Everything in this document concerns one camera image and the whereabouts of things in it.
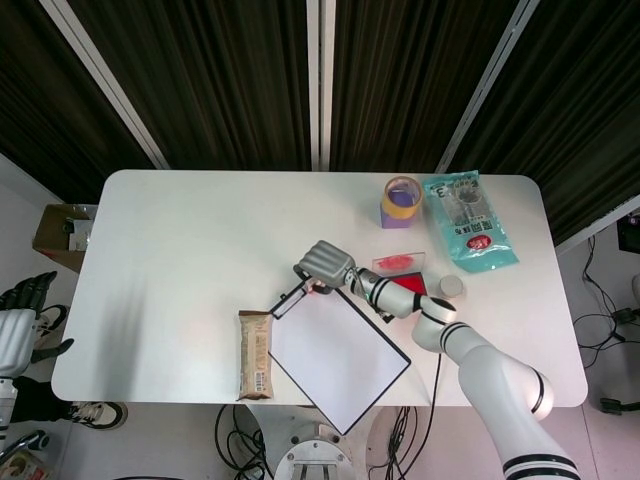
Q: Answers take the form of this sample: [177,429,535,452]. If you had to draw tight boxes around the cardboard box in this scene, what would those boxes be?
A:
[32,203,99,274]

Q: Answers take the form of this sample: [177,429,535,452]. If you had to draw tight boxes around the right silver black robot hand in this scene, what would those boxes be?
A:
[292,239,357,297]

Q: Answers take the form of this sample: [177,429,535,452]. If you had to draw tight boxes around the white black sneaker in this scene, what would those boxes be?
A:
[69,399,129,430]
[27,303,69,351]

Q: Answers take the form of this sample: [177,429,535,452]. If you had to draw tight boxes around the dark curtain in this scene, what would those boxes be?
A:
[0,0,640,246]

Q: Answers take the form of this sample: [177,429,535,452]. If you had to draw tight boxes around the teal cloth package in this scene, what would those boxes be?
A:
[422,169,520,275]

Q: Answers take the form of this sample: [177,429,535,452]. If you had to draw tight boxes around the black trouser leg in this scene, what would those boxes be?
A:
[12,375,74,424]

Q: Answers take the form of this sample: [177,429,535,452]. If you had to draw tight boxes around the red ink pad clear lid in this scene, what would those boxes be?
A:
[372,252,431,304]

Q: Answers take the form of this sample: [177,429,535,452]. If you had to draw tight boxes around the black clipboard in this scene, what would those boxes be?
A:
[268,279,412,437]

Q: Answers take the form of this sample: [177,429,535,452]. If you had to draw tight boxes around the white frame rail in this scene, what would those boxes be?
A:
[553,192,640,251]

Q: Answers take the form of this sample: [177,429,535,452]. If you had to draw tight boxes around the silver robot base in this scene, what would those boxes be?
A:
[247,402,381,480]

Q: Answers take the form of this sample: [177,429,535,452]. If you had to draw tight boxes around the small white jar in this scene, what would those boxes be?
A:
[438,274,465,300]

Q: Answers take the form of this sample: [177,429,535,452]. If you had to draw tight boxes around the brown snack package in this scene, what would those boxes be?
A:
[236,309,275,402]

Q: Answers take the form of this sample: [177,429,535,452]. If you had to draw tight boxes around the chrome bar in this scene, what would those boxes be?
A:
[0,429,51,459]

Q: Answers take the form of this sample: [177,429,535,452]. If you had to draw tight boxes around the colourful box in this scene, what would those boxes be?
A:
[0,447,56,480]

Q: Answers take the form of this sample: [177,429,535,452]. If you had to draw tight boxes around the yellow tape roll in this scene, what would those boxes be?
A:
[383,175,426,220]

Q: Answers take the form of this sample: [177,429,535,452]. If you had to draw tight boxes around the white frame post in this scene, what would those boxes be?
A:
[435,0,541,174]
[39,0,169,170]
[305,0,336,171]

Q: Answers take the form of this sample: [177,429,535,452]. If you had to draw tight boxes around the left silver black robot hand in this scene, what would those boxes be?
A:
[0,271,75,376]

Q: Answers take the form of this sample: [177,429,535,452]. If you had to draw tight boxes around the white paper sheet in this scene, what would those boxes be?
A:
[272,289,409,434]

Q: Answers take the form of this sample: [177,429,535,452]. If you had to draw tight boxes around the black floor cables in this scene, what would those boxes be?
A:
[214,403,274,480]
[574,234,640,351]
[369,404,437,480]

